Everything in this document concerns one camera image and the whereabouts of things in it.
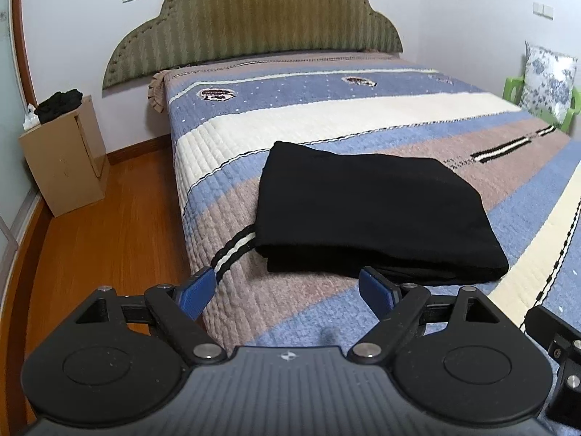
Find green plastic chair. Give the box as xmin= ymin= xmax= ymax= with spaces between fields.
xmin=505 ymin=77 xmax=581 ymax=134

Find green padded headboard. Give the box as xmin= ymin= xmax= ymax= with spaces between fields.
xmin=102 ymin=0 xmax=404 ymax=90

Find floral pillow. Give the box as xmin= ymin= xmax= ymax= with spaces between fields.
xmin=520 ymin=40 xmax=578 ymax=121

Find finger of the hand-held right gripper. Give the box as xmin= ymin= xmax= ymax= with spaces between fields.
xmin=522 ymin=304 xmax=581 ymax=428

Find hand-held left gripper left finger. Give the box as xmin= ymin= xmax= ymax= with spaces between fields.
xmin=75 ymin=267 xmax=226 ymax=366

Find frosted glass sliding door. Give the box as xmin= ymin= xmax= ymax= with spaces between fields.
xmin=0 ymin=0 xmax=50 ymax=282

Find black pants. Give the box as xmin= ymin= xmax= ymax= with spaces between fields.
xmin=254 ymin=141 xmax=510 ymax=287

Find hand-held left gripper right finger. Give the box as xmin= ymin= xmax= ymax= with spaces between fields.
xmin=347 ymin=266 xmax=500 ymax=365

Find brown ruffled fabric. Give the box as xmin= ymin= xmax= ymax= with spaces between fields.
xmin=146 ymin=70 xmax=170 ymax=113

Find light wooden nightstand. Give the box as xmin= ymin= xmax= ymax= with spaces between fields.
xmin=18 ymin=94 xmax=110 ymax=218

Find pile of black clothes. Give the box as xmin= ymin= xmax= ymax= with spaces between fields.
xmin=34 ymin=90 xmax=85 ymax=124

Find striped quilted blanket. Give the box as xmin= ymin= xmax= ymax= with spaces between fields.
xmin=163 ymin=52 xmax=581 ymax=355

